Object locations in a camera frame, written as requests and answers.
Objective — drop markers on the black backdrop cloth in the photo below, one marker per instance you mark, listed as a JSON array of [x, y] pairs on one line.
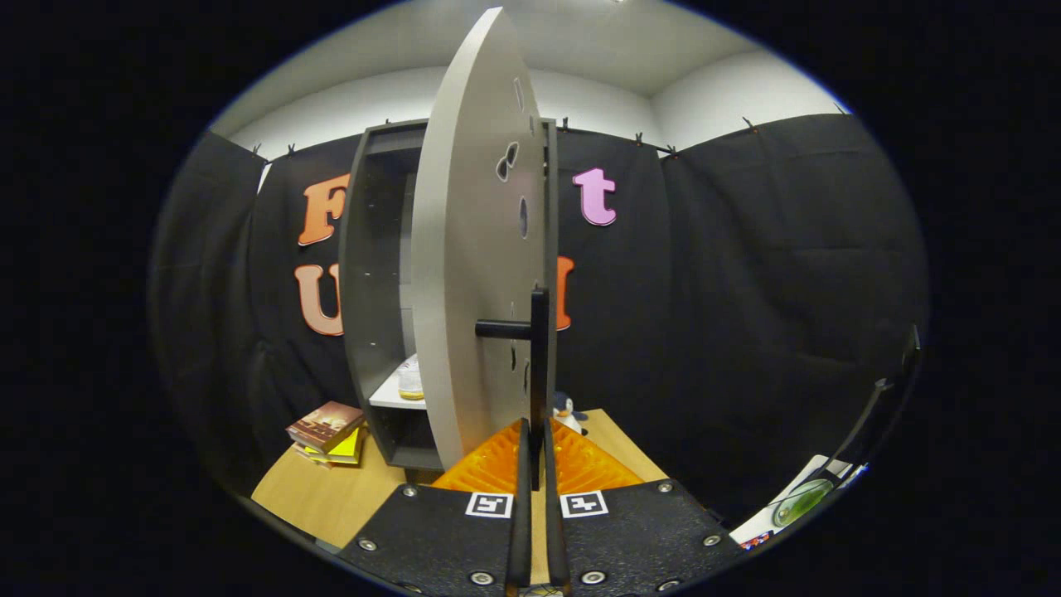
[[746, 290]]

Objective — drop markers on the beige shoe cabinet door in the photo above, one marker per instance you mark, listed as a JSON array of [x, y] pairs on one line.
[[464, 249]]

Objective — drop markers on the yellow book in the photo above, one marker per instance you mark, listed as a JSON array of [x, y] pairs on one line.
[[344, 448]]

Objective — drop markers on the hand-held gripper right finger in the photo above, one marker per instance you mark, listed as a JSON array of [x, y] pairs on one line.
[[554, 539]]

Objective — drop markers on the green round object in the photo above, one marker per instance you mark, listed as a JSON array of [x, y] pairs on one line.
[[800, 502]]

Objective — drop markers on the white shoe with yellow sole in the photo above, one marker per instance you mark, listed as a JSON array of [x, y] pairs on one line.
[[410, 380]]

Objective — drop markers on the white sheet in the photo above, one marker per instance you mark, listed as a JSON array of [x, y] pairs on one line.
[[758, 526]]

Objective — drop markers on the penguin plush toy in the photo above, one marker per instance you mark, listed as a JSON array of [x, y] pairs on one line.
[[564, 405]]

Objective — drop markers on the thin book with pale pages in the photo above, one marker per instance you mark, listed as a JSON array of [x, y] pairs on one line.
[[311, 456]]

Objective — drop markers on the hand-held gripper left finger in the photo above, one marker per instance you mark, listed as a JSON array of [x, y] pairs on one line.
[[520, 531]]

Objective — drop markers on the grey shoe cabinet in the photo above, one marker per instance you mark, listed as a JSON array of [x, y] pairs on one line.
[[365, 274]]

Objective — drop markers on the brown book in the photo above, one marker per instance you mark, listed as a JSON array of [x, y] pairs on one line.
[[325, 424]]

